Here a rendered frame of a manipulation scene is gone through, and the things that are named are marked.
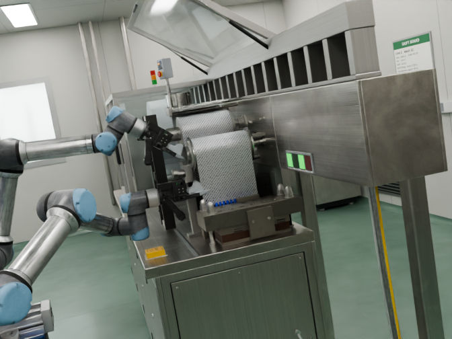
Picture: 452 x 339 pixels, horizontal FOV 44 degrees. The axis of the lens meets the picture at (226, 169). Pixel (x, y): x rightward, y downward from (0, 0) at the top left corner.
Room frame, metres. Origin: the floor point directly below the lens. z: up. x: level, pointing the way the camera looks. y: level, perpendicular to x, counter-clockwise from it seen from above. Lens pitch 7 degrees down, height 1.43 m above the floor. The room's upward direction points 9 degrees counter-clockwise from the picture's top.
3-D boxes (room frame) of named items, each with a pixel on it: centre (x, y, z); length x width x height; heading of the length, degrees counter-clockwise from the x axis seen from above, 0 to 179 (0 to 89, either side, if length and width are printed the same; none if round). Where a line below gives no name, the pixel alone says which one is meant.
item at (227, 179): (2.28, 0.00, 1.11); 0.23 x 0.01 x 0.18; 103
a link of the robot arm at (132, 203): (2.19, 0.38, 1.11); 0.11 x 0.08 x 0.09; 103
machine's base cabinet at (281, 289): (3.24, 0.30, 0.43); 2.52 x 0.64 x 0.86; 13
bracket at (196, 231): (2.34, 0.18, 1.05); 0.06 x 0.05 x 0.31; 103
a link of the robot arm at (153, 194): (2.21, 0.31, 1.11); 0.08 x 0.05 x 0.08; 13
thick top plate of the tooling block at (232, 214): (2.17, -0.06, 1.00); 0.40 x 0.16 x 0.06; 103
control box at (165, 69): (2.85, 0.23, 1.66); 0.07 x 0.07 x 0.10; 29
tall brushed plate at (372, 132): (3.05, -0.15, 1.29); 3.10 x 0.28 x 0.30; 13
